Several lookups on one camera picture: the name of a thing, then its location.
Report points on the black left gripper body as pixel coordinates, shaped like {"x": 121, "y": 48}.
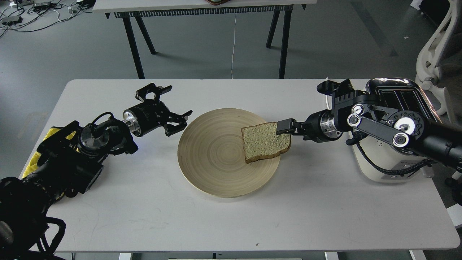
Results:
{"x": 146, "y": 116}

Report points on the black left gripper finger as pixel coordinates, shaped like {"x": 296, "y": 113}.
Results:
{"x": 174, "y": 123}
{"x": 151, "y": 88}

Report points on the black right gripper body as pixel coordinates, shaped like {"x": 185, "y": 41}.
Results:
{"x": 319, "y": 127}

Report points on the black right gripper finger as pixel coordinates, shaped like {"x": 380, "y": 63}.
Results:
{"x": 290, "y": 126}

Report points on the slice of bread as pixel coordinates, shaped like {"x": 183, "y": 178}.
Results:
{"x": 262, "y": 142}

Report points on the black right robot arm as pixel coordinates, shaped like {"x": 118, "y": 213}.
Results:
{"x": 393, "y": 110}

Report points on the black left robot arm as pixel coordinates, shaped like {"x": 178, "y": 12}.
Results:
{"x": 69, "y": 162}

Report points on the cream white toaster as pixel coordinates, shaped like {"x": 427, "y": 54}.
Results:
{"x": 393, "y": 159}

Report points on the round bamboo plate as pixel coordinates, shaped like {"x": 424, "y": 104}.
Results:
{"x": 211, "y": 154}

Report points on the background table with black legs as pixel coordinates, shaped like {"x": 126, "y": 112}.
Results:
{"x": 138, "y": 9}

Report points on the yellow oven mitt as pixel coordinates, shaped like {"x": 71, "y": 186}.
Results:
{"x": 33, "y": 162}

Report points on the white office chair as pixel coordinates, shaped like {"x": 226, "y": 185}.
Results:
{"x": 428, "y": 68}

